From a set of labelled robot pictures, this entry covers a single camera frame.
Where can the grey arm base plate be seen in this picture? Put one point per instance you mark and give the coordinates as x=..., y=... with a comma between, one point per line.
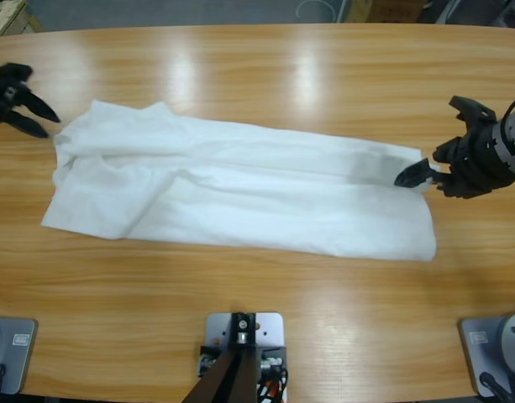
x=477, y=348
x=17, y=348

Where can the dark camera post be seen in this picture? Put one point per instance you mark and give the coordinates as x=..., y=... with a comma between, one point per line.
x=236, y=373

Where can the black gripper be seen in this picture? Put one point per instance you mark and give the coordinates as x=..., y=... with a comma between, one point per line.
x=3, y=98
x=475, y=168

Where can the white mounting block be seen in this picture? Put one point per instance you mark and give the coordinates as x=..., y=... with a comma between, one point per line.
x=269, y=327

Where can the white t-shirt with black logo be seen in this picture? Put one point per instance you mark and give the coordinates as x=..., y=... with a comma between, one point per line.
x=261, y=201

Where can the cardboard box stack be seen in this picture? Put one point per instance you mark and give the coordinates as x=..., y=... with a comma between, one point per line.
x=5, y=19

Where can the brown cardboard box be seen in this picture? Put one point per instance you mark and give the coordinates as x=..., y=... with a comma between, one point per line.
x=387, y=10

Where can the dark background equipment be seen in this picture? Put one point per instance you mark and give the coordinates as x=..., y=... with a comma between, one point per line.
x=471, y=12

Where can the round grey base disc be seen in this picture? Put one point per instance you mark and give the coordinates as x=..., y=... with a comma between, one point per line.
x=513, y=340

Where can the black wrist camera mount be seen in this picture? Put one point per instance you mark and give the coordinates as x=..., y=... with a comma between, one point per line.
x=15, y=71
x=471, y=107

